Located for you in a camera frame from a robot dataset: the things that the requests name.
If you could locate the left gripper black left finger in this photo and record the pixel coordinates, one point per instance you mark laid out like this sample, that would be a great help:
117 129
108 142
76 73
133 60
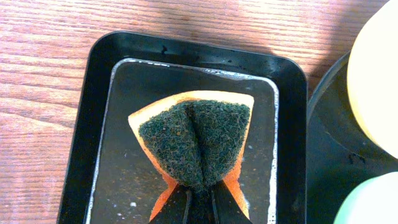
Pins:
178 205

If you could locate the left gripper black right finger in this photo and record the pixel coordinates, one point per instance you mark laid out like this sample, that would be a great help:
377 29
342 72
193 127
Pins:
221 208

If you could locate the orange green scrub sponge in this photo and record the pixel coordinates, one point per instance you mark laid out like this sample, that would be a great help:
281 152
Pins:
197 139

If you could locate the light blue plate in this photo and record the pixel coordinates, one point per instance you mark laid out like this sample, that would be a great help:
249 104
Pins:
372 202

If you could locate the black rectangular tray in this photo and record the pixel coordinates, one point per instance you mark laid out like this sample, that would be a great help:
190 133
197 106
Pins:
109 177

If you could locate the black round tray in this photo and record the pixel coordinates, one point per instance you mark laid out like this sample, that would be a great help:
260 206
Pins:
339 156

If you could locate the yellow plate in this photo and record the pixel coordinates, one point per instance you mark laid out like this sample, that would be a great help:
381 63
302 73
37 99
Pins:
372 78

